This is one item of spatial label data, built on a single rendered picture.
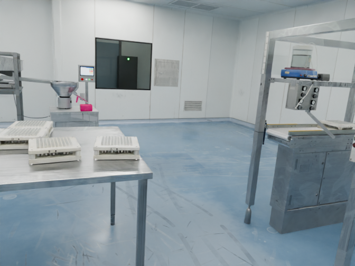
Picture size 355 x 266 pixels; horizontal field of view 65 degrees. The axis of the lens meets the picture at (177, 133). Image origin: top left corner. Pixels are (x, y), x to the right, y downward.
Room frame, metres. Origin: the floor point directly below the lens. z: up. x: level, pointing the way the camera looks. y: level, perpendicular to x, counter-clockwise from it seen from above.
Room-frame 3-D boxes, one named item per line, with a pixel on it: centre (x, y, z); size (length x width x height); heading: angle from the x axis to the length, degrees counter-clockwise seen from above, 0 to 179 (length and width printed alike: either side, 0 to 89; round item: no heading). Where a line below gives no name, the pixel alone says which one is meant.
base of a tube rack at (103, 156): (1.55, 0.35, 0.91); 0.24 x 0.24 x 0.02; 13
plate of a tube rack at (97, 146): (1.55, 0.35, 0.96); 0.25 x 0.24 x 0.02; 13
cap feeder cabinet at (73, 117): (3.96, 1.52, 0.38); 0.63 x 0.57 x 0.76; 116
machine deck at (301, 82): (2.41, -1.10, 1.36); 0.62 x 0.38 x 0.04; 112
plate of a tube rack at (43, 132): (1.62, 0.93, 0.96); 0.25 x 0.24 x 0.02; 18
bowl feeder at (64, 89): (3.99, 1.59, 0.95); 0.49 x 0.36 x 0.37; 116
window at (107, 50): (6.88, 1.38, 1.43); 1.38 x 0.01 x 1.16; 116
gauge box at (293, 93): (2.21, -0.97, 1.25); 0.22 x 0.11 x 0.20; 112
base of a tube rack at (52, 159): (1.44, 0.66, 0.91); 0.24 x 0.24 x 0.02; 28
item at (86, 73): (4.18, 1.40, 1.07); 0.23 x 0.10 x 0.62; 116
